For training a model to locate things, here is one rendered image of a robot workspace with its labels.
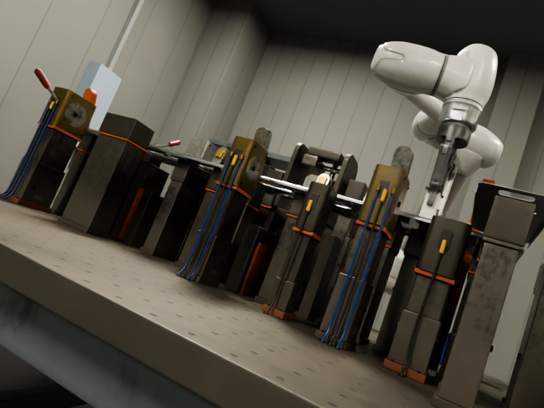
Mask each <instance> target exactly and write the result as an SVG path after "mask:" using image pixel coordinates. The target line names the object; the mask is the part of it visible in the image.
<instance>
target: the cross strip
mask: <svg viewBox="0 0 544 408"><path fill-rule="evenodd" d="M499 190H504V191H508V192H512V193H518V194H522V195H526V196H530V197H533V198H535V200H534V201H528V200H524V199H520V198H514V197H510V196H507V195H503V194H500V193H499ZM496 195H498V196H501V197H506V198H511V199H516V200H519V201H523V202H529V203H533V204H535V205H536V209H535V212H534V213H537V214H534V215H533V220H532V223H531V226H530V229H529V234H528V237H527V240H526V244H528V247H529V246H530V245H531V244H532V243H533V242H534V240H535V239H536V238H537V237H538V235H539V234H540V233H541V231H542V230H543V229H544V195H541V194H537V193H530V192H527V191H523V190H519V189H513V188H508V187H505V186H501V185H494V184H491V183H486V182H479V183H478V186H477V189H476V191H475V197H474V208H473V214H472V221H471V225H472V226H473V227H472V228H473V229H474V230H477V231H480V232H484V230H485V227H486V224H487V220H488V217H489V214H490V211H491V207H492V203H493V201H494V198H495V196H496Z"/></svg>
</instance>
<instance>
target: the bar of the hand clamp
mask: <svg viewBox="0 0 544 408"><path fill-rule="evenodd" d="M455 167H456V165H455V163H453V166H452V170H451V171H450V173H449V175H448V179H447V182H446V185H445V187H444V191H443V193H442V194H443V196H444V198H441V199H440V203H439V205H438V208H437V211H439V214H438V215H439V216H441V215H442V214H443V212H444V208H445V205H446V203H447V201H448V196H449V194H450V191H451V188H452V186H453V182H454V179H455V177H456V174H457V168H455Z"/></svg>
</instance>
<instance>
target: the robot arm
mask: <svg viewBox="0 0 544 408"><path fill-rule="evenodd" d="M497 67H498V58H497V54H496V52H495V51H494V50H493V49H492V48H491V47H489V46H487V45H482V44H473V45H469V46H467V47H466V48H464V49H463V50H462V51H461V52H460V53H459V54H458V55H457V56H452V55H447V54H443V53H440V52H437V51H435V50H434V49H430V48H427V47H424V46H422V45H415V44H411V43H407V42H401V41H393V42H387V43H384V44H383V45H381V46H380V47H379V48H378V49H377V51H376V53H375V55H374V58H373V60H372V64H371V71H372V74H373V75H374V76H375V77H376V78H377V79H378V80H379V81H380V82H382V83H384V84H386V85H387V86H388V87H390V88H392V89H393V90H394V91H395V92H396V93H398V94H400V95H403V96H404V97H405V98H407V99H408V100H409V101H410V102H411V103H412V104H413V105H415V106H416V107H417V108H419V109H420V110H421V112H419V113H418V114H417V116H416V117H415V119H414V121H413V124H412V130H413V134H414V136H415V137H416V138H417V139H418V140H419V141H421V142H425V143H426V144H428V145H430V146H432V147H434V148H435V149H438V155H437V158H436V164H435V167H434V169H433V173H432V175H431V179H430V181H429V185H430V186H429V187H428V186H426V188H425V189H426V190H427V193H426V195H425V196H424V198H423V200H422V202H421V204H420V206H419V208H418V209H417V211H416V213H415V215H418V216H421V217H424V218H428V219H432V216H433V215H436V211H437V208H438V205H439V203H440V199H441V198H444V196H443V194H442V193H443V191H444V187H445V185H446V182H447V179H448V175H449V173H450V171H451V170H452V166H453V163H455V165H456V167H455V168H457V174H456V177H455V179H454V182H453V186H452V188H451V191H450V194H449V196H448V201H447V202H448V204H447V206H446V207H445V208H444V212H443V215H445V214H446V212H447V211H448V209H449V207H450V206H451V205H452V203H453V200H454V199H455V197H456V196H457V194H458V192H459V190H460V188H461V187H462V185H463V183H464V182H465V179H466V177H468V176H471V175H473V174H474V173H475V172H476V171H477V170H479V169H480V168H489V167H491V166H492V165H494V164H496V163H497V161H498V160H499V158H500V156H501V154H502V151H503V147H504V146H503V143H502V142H501V141H500V140H499V139H498V138H497V137H496V136H495V135H494V134H493V133H492V132H491V131H489V130H487V129H486V128H484V127H482V126H480V125H478V122H479V119H480V117H481V115H482V110H483V108H484V106H485V104H486V103H487V101H488V100H489V98H490V96H491V93H492V90H493V87H494V85H495V78H496V73H497ZM408 237H409V236H404V239H403V241H402V246H401V248H400V251H399V254H398V255H397V257H395V260H394V263H393V267H392V269H391V272H390V275H389V279H388V282H387V284H386V287H385V291H384V293H387V294H389V295H392V292H393V287H394V285H395V282H396V280H397V276H398V273H399V270H400V268H401V265H402V261H403V258H404V255H403V253H404V249H405V247H406V242H407V240H408Z"/></svg>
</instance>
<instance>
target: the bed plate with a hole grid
mask: <svg viewBox="0 0 544 408"><path fill-rule="evenodd" d="M59 216H60V215H56V214H54V213H53V212H51V211H50V213H46V212H43V211H40V210H36V209H32V208H30V207H27V206H22V205H20V204H17V203H15V202H12V201H10V200H8V199H7V200H6V199H3V198H0V282H1V283H4V284H6V285H7V286H8V287H11V288H12V289H14V290H16V291H17V292H19V293H21V294H23V295H25V296H27V297H28V298H29V299H31V300H34V301H35V302H37V303H38V304H40V305H42V306H44V307H46V308H47V309H49V310H51V311H52V312H55V313H56V314H57V315H59V316H61V317H63V318H65V319H67V320H68V321H70V322H72V323H74V324H75V325H77V326H79V327H80V328H82V329H85V330H86V331H87V332H89V333H91V334H93V335H95V336H96V337H98V338H100V339H102V340H103V341H105V342H107V343H108V344H110V345H112V346H114V347H116V348H117V349H119V350H120V351H123V352H125V353H126V354H127V355H130V356H131V357H133V358H135V359H136V360H138V361H140V362H142V363H144V364H146V365H147V366H148V367H150V368H153V369H154V370H156V371H157V372H159V373H161V374H163V375H165V376H166V377H168V378H170V379H171V380H174V381H175V382H176V383H178V384H180V385H182V386H184V387H186V388H187V389H189V390H191V391H193V392H194V393H196V394H198V395H199V396H201V397H204V398H205V399H206V400H208V401H210V402H212V403H214V404H215V405H217V406H219V407H221V408H438V407H435V406H433V405H432V404H431V401H432V398H433V396H434V393H435V392H439V390H437V386H438V383H439V380H437V379H436V378H435V376H436V373H437V371H438V369H440V366H441V365H439V367H438V369H437V370H435V369H433V368H428V370H427V371H428V372H429V374H428V377H427V380H426V381H425V382H424V384H421V383H419V382H418V381H416V380H412V379H410V378H409V377H406V376H405V377H401V376H399V375H398V374H397V372H395V371H392V370H390V369H388V368H385V367H383V362H384V360H385V359H386V358H388V356H387V355H384V354H381V353H380V352H378V351H374V350H373V349H372V344H376V339H377V336H378V333H379V330H377V329H373V328H372V329H371V332H370V334H369V337H368V339H370V341H369V343H368V344H366V345H356V348H355V349H350V350H343V349H341V348H340V350H338V349H336V348H334V345H333V346H329V345H327V344H326V342H325V343H323V342H320V341H319V338H315V337H314V335H315V333H316V331H317V329H320V327H319V326H317V325H318V322H319V320H317V318H315V320H314V321H306V320H304V319H301V318H299V317H297V313H298V310H295V311H294V314H295V319H294V320H293V321H290V320H283V319H280V318H278V317H275V316H273V315H271V314H269V315H267V314H265V313H263V312H264V311H262V310H261V309H262V306H263V304H262V303H260V302H257V301H256V300H254V298H255V297H252V296H247V295H241V294H239V293H238V292H234V291H231V290H229V289H227V288H225V287H224V286H225V284H222V283H220V284H219V286H218V287H213V286H209V285H205V284H201V283H196V282H194V281H192V280H186V279H184V278H182V277H180V276H181V275H180V276H177V275H175V274H178V272H179V269H181V268H180V267H177V266H175V265H174V263H175V262H174V261H169V260H166V259H163V258H160V257H154V256H151V255H150V254H147V253H144V252H142V251H140V249H138V248H135V247H132V246H129V245H127V244H124V243H122V241H119V240H115V239H113V238H111V237H109V238H108V239H105V238H102V237H99V236H94V235H91V234H88V233H86V232H82V231H80V230H79V229H76V228H74V227H71V226H69V225H67V224H65V223H62V222H60V221H58V218H59ZM60 217H61V216H60ZM508 386H509V383H507V382H504V381H502V380H499V379H496V378H494V377H492V376H489V375H487V374H485V373H483V375H482V380H481V383H480V386H479V389H478V394H477V397H476V400H475V403H474V408H499V407H500V403H501V402H502V398H503V397H506V393H507V391H508Z"/></svg>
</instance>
